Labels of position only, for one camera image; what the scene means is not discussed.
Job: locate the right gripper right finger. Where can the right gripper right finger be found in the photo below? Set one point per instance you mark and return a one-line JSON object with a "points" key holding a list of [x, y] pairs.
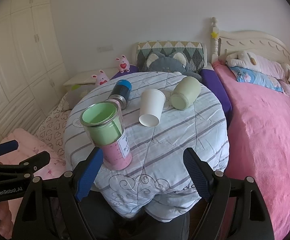
{"points": [[235, 208]]}

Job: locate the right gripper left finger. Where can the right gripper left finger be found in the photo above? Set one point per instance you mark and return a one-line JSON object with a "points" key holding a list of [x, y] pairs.
{"points": [[35, 218]]}

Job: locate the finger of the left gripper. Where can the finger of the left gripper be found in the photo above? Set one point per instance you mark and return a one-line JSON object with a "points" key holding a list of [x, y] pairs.
{"points": [[8, 147], [32, 162]]}

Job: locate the clear jar green pink paper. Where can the clear jar green pink paper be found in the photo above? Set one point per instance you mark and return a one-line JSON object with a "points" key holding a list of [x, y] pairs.
{"points": [[104, 125]]}

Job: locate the pale green ceramic cup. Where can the pale green ceramic cup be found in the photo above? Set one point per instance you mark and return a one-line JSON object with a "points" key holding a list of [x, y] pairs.
{"points": [[185, 93]]}

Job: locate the white paper cup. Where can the white paper cup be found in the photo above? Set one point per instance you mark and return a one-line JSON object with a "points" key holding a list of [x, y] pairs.
{"points": [[151, 107]]}

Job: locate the light pink folded quilt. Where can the light pink folded quilt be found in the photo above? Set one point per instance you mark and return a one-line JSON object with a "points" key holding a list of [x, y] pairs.
{"points": [[28, 145]]}

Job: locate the heart pattern sheet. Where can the heart pattern sheet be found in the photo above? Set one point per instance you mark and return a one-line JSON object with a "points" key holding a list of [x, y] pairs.
{"points": [[52, 129]]}

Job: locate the cream wardrobe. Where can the cream wardrobe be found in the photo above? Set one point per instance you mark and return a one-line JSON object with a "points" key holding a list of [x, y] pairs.
{"points": [[32, 71]]}

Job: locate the pink fleece blanket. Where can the pink fleece blanket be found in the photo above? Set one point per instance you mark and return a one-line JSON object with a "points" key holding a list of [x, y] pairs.
{"points": [[259, 139]]}

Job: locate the striped white quilt cover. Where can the striped white quilt cover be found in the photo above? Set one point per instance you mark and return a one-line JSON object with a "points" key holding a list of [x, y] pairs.
{"points": [[156, 181]]}

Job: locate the pink bunny plush front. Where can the pink bunny plush front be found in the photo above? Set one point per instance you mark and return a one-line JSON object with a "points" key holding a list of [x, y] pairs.
{"points": [[101, 78]]}

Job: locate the pink bunny plush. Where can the pink bunny plush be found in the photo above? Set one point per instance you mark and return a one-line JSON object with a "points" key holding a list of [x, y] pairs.
{"points": [[124, 65], [101, 78]]}

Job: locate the black can blue cap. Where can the black can blue cap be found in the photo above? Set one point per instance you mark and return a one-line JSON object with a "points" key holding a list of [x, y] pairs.
{"points": [[121, 93]]}

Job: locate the blue cartoon pillow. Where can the blue cartoon pillow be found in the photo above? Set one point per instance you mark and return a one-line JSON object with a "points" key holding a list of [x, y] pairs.
{"points": [[256, 78]]}

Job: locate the pink bunny plush rear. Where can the pink bunny plush rear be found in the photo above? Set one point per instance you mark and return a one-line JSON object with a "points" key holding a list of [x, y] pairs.
{"points": [[124, 65]]}

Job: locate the purple cushion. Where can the purple cushion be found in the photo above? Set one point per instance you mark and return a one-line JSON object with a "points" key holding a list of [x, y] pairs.
{"points": [[213, 83]]}

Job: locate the white plush toy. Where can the white plush toy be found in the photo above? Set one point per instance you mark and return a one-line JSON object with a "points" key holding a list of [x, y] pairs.
{"points": [[251, 61]]}

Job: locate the grey cat plush pillow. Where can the grey cat plush pillow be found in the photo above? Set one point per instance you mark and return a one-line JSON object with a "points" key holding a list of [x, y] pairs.
{"points": [[175, 62]]}

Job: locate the diamond pattern quilted cushion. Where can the diamond pattern quilted cushion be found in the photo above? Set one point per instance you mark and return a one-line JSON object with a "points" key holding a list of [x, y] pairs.
{"points": [[195, 52]]}

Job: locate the cream wooden headboard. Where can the cream wooden headboard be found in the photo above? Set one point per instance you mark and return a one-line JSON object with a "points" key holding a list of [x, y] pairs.
{"points": [[224, 43]]}

